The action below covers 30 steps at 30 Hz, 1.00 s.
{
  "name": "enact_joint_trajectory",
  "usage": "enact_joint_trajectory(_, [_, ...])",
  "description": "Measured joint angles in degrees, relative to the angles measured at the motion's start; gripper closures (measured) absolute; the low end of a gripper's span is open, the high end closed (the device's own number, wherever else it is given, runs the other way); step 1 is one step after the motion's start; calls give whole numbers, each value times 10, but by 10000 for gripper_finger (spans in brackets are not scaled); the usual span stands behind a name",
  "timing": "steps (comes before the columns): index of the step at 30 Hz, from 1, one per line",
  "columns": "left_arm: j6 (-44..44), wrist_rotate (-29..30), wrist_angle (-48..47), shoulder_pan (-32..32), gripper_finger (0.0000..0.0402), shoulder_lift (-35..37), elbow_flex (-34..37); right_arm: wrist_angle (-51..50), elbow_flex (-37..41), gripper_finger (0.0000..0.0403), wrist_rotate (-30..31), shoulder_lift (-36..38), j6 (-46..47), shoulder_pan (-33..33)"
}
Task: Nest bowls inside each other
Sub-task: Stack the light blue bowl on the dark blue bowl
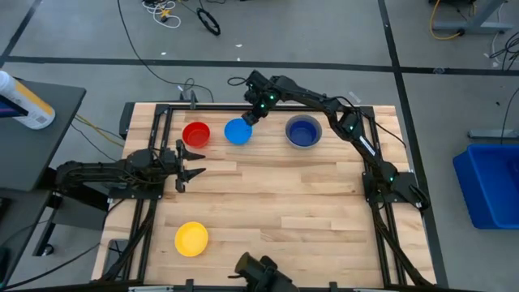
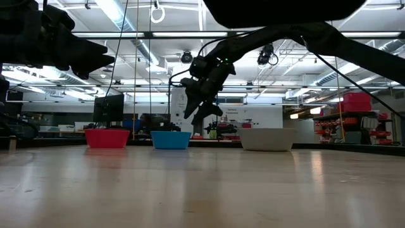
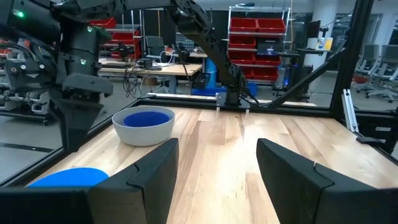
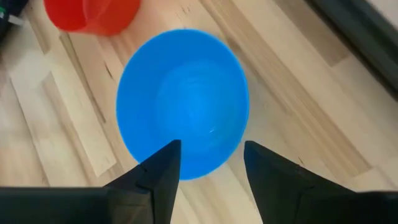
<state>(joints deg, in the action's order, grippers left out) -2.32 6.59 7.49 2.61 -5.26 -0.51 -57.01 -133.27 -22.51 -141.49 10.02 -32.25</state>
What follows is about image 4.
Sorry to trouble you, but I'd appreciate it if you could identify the black aluminium table frame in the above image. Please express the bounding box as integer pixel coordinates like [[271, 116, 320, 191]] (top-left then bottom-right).
[[306, 0, 398, 101]]

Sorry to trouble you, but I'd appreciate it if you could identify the blue plastic bowl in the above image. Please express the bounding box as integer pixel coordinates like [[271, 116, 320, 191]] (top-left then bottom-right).
[[116, 29, 250, 181]]

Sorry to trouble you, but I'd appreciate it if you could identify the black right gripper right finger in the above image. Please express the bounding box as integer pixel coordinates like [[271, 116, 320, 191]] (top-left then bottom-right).
[[243, 140, 398, 224]]

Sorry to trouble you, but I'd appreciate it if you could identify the red plastic bowl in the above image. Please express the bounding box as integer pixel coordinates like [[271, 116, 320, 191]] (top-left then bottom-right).
[[43, 0, 141, 36]]

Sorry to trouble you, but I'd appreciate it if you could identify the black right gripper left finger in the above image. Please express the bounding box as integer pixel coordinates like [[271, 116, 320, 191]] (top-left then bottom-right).
[[0, 139, 182, 224]]

